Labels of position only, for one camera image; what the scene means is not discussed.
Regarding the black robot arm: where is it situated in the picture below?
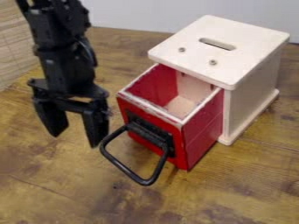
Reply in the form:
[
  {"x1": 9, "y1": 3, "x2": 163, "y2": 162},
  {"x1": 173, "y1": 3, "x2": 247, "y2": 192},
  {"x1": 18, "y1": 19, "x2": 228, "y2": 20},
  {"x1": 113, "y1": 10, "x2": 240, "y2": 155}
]
[{"x1": 14, "y1": 0, "x2": 108, "y2": 147}]

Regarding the white wooden drawer cabinet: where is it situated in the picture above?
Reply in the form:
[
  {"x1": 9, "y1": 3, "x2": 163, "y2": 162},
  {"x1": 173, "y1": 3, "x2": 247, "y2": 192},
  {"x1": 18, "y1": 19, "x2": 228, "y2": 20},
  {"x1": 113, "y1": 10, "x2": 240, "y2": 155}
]
[{"x1": 148, "y1": 15, "x2": 289, "y2": 145}]

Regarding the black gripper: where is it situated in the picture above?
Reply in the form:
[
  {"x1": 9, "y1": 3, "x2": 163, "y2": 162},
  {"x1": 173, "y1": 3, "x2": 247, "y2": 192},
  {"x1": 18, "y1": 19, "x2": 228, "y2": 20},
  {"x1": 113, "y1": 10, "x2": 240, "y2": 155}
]
[{"x1": 28, "y1": 37, "x2": 109, "y2": 148}]

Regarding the red wooden drawer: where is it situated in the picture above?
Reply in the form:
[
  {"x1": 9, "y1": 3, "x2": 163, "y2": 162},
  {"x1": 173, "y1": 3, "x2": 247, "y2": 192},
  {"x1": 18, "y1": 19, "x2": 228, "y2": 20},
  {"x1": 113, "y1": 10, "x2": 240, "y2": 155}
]
[{"x1": 116, "y1": 64, "x2": 224, "y2": 171}]

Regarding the black metal drawer handle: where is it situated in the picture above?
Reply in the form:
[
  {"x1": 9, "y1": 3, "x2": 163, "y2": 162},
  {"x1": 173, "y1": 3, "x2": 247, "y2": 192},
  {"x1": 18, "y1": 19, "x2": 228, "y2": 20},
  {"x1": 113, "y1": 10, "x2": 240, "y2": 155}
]
[{"x1": 97, "y1": 110, "x2": 176, "y2": 187}]

